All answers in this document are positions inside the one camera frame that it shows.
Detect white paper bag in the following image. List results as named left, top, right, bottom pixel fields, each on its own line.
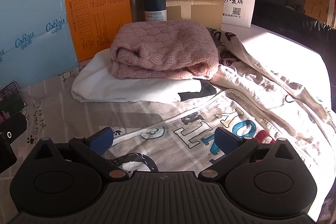
left=222, top=0, right=255, bottom=28

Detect black leather sofa back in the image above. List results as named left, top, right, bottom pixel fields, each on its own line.
left=252, top=0, right=336, bottom=81

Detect black smartphone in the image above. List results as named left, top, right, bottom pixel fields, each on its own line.
left=0, top=81, right=26, bottom=123

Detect white folded garment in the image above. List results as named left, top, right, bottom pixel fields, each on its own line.
left=71, top=50, right=217, bottom=103

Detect stacked yellow cartons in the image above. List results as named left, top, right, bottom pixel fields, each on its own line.
left=303, top=0, right=329, bottom=23

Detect light blue carton right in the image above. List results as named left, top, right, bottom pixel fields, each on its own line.
left=0, top=0, right=78, bottom=88

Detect orange cardboard box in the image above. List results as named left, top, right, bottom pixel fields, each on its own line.
left=64, top=0, right=131, bottom=62

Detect striped cartoon bed sheet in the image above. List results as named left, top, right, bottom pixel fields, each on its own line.
left=0, top=66, right=185, bottom=183

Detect pink knitted sweater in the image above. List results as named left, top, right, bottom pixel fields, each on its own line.
left=110, top=20, right=219, bottom=80

